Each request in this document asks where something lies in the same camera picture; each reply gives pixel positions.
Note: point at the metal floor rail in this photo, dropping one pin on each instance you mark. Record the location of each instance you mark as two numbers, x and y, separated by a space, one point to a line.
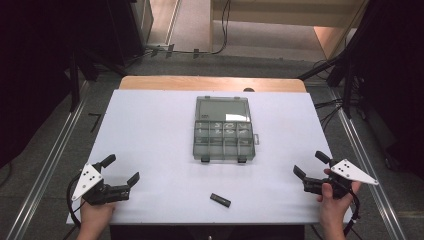
50 160
366 160

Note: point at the dark cabinet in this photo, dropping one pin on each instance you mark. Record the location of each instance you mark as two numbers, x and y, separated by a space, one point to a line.
130 30

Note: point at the black hex key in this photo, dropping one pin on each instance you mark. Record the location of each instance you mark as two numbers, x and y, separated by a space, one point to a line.
96 120

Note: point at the person's right hand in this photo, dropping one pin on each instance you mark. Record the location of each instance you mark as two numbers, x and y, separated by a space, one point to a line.
335 210

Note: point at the person's left hand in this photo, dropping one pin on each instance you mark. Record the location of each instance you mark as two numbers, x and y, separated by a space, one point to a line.
95 215

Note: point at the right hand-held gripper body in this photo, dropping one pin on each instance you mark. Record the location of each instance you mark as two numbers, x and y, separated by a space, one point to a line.
351 171

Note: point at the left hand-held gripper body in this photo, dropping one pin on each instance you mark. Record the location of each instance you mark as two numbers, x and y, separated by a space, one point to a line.
100 193

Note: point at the small black rectangular stick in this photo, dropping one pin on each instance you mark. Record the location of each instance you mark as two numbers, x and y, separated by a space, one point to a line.
220 200

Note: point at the grey transparent compartment box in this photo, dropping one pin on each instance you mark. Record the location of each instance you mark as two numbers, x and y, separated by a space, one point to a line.
223 140

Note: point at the black metal stand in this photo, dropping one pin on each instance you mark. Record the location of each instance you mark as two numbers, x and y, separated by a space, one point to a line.
74 83
336 70

